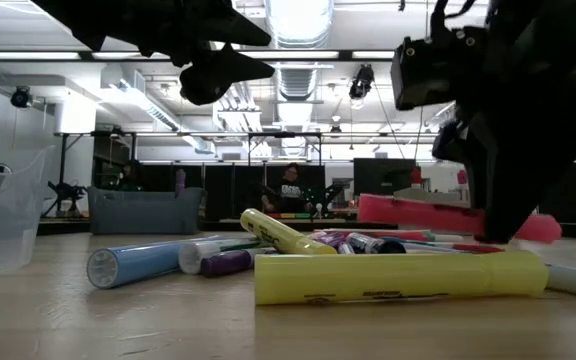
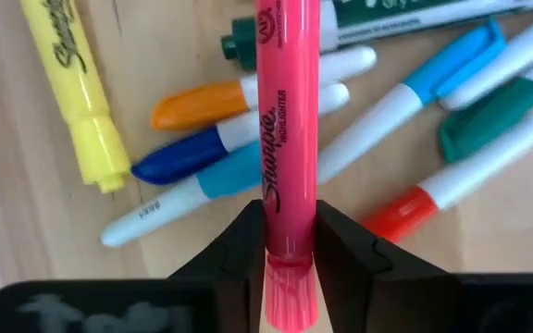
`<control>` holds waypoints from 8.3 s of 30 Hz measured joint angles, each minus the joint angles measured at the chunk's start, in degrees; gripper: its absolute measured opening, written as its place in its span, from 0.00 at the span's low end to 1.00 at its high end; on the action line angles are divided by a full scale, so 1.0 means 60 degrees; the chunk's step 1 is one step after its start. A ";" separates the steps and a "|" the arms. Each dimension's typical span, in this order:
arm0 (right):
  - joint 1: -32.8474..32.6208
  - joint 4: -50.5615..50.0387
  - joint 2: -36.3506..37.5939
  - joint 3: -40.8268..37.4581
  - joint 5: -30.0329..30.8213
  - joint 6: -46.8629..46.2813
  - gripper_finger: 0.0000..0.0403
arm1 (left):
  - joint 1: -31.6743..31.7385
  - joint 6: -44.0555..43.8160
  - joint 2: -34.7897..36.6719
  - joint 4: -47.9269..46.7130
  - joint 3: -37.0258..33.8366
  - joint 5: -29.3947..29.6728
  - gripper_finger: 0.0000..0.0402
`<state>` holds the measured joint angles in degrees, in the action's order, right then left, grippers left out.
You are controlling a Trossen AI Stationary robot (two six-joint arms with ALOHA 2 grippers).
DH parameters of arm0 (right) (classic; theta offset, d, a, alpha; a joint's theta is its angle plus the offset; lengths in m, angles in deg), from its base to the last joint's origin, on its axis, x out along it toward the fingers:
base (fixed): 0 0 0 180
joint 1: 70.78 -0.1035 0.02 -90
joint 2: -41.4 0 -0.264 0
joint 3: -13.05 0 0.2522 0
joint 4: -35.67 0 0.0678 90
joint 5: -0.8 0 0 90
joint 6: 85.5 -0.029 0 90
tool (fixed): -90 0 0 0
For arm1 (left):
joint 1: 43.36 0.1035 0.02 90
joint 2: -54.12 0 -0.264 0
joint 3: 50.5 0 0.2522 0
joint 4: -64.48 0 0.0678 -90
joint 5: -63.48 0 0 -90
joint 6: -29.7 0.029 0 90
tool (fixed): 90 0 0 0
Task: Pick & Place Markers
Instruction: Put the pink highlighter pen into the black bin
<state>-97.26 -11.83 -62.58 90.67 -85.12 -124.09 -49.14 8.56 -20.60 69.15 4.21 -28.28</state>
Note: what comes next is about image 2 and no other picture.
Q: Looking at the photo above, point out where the dark blue cap white marker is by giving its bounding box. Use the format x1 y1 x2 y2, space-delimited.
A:
130 81 352 187

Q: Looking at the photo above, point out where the yellow Sharpie highlighter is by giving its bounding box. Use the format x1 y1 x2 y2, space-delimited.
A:
19 0 132 195

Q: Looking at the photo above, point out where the red cap white marker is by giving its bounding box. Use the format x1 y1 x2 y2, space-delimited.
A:
360 112 533 245

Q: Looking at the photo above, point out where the pink Sharpie highlighter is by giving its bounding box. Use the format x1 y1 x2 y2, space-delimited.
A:
253 0 323 333

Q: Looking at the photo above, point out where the light blue cap white marker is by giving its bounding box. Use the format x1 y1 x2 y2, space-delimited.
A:
316 17 508 187
99 140 264 249

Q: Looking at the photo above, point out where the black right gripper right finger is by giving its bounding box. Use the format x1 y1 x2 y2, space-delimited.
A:
315 198 533 333

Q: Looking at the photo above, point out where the orange cap white marker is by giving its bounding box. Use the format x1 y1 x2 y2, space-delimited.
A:
149 44 378 132

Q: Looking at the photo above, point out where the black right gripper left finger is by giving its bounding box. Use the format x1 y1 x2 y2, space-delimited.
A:
0 198 267 333

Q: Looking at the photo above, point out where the green Expo dry-erase marker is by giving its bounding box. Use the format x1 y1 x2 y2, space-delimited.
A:
219 0 533 71

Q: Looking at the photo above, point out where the green cap white marker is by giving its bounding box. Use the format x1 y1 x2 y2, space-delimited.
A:
437 47 533 165

